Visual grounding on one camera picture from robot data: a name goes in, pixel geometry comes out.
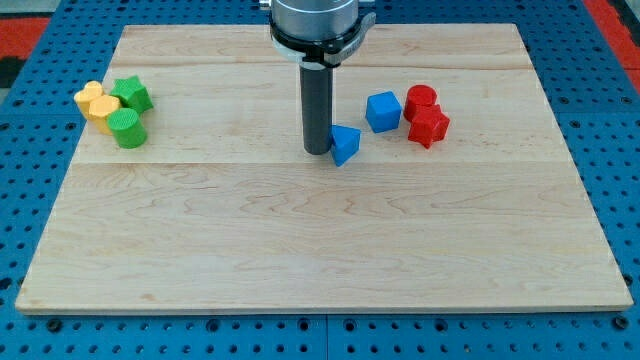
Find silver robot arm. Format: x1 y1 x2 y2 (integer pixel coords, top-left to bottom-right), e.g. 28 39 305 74
259 0 376 71

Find blue cube block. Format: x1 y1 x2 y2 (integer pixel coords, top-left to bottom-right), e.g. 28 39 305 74
365 91 402 133

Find blue triangular prism block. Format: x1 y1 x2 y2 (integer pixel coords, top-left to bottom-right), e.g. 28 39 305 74
330 125 361 167

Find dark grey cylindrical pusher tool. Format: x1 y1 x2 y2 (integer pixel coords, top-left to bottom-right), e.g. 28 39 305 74
300 68 333 155

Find red star block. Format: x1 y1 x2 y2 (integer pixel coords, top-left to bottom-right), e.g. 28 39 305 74
408 105 450 149

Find light wooden board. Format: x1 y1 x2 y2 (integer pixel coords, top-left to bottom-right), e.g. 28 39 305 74
15 23 633 315

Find red cylinder block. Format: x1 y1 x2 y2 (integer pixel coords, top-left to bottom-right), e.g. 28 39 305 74
403 84 437 122

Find green cylinder block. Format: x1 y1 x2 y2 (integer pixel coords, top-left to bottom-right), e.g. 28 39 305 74
107 108 147 149

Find green star block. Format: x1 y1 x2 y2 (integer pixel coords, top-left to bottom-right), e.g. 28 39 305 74
110 75 154 114

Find yellow hexagon block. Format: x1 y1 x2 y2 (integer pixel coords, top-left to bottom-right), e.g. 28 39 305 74
88 95 121 135

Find yellow heart block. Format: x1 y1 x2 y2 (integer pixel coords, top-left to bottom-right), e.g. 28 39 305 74
73 80 104 120

